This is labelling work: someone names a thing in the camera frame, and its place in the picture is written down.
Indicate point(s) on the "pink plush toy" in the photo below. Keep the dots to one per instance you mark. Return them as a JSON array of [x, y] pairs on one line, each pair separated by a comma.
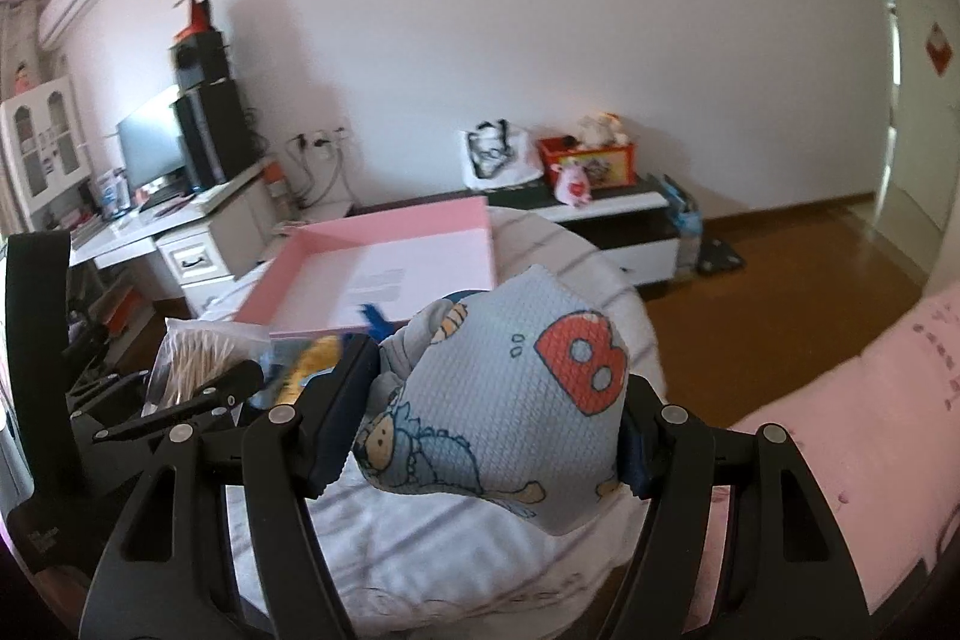
[[572, 186]]

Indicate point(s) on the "cartoon print baby cloth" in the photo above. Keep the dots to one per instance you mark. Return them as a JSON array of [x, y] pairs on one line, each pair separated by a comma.
[[513, 396]]

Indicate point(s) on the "white plush sheep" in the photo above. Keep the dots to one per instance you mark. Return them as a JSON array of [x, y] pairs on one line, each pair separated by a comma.
[[603, 130]]

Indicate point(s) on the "white glass door cabinet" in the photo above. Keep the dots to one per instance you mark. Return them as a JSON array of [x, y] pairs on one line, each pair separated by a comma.
[[43, 143]]

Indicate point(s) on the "red paper bag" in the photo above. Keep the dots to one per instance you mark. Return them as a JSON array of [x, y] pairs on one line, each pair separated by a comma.
[[198, 19]]

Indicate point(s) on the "yellow crocheted toy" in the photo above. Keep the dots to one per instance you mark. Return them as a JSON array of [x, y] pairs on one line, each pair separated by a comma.
[[320, 357]]

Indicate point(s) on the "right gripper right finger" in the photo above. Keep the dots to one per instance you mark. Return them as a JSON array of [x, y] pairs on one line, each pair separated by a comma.
[[785, 569]]

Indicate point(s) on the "white tote bag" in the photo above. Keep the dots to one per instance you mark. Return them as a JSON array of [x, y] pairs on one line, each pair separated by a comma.
[[496, 155]]

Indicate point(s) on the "small doll on cabinet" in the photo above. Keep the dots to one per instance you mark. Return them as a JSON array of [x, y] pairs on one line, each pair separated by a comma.
[[22, 80]]

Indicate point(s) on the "black box on tower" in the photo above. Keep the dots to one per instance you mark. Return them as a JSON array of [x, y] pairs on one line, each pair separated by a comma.
[[199, 59]]

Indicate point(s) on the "white desk with drawers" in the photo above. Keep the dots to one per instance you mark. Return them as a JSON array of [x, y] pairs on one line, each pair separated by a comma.
[[205, 243]]

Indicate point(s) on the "blue packages beside stand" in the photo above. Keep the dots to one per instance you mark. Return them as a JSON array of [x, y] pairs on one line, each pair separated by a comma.
[[685, 215]]

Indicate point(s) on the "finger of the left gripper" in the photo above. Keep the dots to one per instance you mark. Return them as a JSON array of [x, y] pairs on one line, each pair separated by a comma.
[[123, 412]]

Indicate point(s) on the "black computer tower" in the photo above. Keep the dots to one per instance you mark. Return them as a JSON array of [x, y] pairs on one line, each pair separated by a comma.
[[218, 143]]

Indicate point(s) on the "computer monitor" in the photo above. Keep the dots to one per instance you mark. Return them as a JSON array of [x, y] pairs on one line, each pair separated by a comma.
[[151, 147]]

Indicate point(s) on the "low black white tv stand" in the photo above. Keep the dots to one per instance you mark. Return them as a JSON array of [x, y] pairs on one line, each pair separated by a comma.
[[628, 225]]

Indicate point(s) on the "royal blue knitted item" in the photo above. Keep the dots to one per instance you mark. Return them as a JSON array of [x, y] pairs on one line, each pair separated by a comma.
[[377, 326]]

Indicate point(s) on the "bag of cotton swabs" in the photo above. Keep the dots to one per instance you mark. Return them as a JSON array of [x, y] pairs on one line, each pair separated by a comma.
[[195, 352]]

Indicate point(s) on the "pink shallow box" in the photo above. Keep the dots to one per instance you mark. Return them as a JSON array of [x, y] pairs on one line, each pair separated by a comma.
[[398, 261]]

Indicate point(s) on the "wall power sockets with cables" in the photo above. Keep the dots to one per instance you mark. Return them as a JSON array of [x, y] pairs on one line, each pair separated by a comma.
[[320, 160]]

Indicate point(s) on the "pink bedding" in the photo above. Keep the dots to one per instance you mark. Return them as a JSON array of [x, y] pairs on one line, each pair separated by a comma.
[[880, 434]]

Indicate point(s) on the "red toy storage box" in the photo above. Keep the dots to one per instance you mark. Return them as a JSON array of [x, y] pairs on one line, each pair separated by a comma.
[[607, 167]]

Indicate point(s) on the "red door decoration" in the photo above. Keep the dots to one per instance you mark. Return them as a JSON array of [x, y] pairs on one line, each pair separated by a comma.
[[939, 49]]

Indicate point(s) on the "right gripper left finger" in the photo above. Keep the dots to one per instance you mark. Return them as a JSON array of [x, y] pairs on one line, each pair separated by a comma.
[[217, 541]]

